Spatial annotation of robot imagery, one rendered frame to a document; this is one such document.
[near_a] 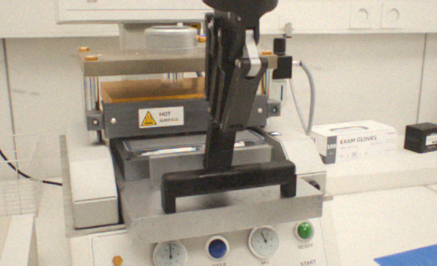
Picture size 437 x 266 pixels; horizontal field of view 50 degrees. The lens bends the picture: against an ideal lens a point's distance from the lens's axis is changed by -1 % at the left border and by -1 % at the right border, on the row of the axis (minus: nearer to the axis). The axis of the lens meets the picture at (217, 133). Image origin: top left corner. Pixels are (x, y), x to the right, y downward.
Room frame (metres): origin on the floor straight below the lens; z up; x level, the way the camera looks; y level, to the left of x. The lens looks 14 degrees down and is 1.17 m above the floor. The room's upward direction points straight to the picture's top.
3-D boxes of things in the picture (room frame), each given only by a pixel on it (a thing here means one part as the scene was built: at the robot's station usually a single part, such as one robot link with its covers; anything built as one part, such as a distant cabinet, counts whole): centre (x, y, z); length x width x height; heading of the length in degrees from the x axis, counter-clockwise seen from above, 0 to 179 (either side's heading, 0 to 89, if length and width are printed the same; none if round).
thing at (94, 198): (0.62, 0.18, 0.96); 0.25 x 0.05 x 0.07; 19
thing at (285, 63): (0.93, -0.10, 1.05); 0.15 x 0.05 x 0.15; 109
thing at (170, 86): (0.73, 0.06, 1.07); 0.22 x 0.17 x 0.10; 109
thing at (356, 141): (1.24, -0.36, 0.83); 0.23 x 0.12 x 0.07; 112
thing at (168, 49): (0.77, 0.06, 1.08); 0.31 x 0.24 x 0.13; 109
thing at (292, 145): (0.70, -0.09, 0.96); 0.26 x 0.05 x 0.07; 19
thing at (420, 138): (1.28, -0.58, 0.83); 0.09 x 0.06 x 0.07; 117
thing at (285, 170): (0.48, -0.01, 0.99); 0.15 x 0.02 x 0.04; 109
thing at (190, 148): (0.62, 0.03, 0.99); 0.18 x 0.06 x 0.02; 109
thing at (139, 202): (0.61, 0.03, 0.97); 0.30 x 0.22 x 0.08; 19
